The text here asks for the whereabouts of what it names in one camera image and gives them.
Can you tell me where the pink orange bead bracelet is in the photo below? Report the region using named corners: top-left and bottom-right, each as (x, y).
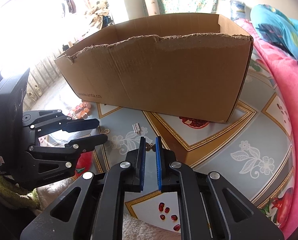
top-left (67, 101), bottom-right (92, 120)

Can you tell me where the pink floral blanket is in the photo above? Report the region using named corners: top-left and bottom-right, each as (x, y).
top-left (235, 19), bottom-right (298, 239)

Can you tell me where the gold clasp earring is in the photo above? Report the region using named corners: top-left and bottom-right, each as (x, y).
top-left (145, 142), bottom-right (156, 152)

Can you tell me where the blue patterned pillow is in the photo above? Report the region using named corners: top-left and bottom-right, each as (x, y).
top-left (250, 4), bottom-right (298, 61)

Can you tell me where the small silver hair clip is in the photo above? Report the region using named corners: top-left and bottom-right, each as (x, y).
top-left (132, 123), bottom-right (141, 134)

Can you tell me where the brown cardboard box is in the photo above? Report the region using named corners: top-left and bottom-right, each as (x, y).
top-left (55, 13), bottom-right (253, 123)

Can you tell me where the floral fruit-print bedsheet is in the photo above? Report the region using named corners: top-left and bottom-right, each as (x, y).
top-left (33, 49), bottom-right (297, 240)

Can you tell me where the green knit sleeve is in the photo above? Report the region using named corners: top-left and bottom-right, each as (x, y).
top-left (0, 176), bottom-right (40, 210)

